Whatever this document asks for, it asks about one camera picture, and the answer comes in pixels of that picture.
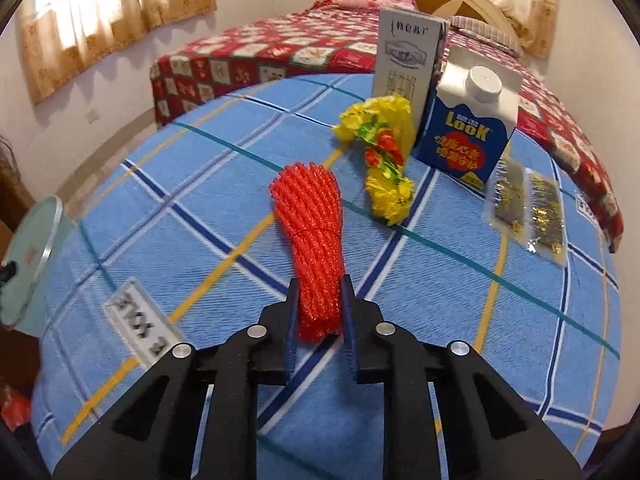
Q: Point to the grey white tall carton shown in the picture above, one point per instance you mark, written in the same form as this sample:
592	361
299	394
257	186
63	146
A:
410	45

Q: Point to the clear gold packet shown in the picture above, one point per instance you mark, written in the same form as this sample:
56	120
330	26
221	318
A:
505	199
545	226

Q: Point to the red foam net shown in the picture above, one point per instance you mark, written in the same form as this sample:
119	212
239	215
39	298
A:
308	206

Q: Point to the pink pillow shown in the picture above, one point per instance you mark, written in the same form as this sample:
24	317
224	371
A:
373	5

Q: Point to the clear gold packet right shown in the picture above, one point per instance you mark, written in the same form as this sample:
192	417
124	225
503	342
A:
545	226

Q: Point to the red patterned bed cover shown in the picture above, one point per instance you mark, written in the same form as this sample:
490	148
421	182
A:
329	40

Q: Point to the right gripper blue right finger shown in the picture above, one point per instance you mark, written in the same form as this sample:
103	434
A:
348	300

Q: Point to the blue plaid blanket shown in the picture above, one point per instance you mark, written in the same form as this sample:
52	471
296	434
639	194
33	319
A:
208	221

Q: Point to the white far blanket label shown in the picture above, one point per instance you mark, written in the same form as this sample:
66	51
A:
585	211

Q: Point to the left window curtain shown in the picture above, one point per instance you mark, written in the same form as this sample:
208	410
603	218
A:
61	39

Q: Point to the blue milk carton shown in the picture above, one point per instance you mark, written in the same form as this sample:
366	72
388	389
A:
471	117

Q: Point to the white blanket label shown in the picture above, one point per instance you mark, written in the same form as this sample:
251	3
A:
585	211
137	318

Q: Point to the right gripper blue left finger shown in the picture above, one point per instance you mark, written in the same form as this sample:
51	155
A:
292	301

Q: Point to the clear gold packet left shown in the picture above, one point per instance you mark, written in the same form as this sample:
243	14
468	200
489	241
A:
505	199

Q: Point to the yellow crumpled plastic wrapper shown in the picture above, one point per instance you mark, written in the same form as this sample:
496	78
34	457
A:
384	128

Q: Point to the light blue trash bin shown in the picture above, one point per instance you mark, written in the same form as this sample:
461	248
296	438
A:
26	266

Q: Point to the striped pillow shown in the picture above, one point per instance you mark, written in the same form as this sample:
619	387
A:
487	34

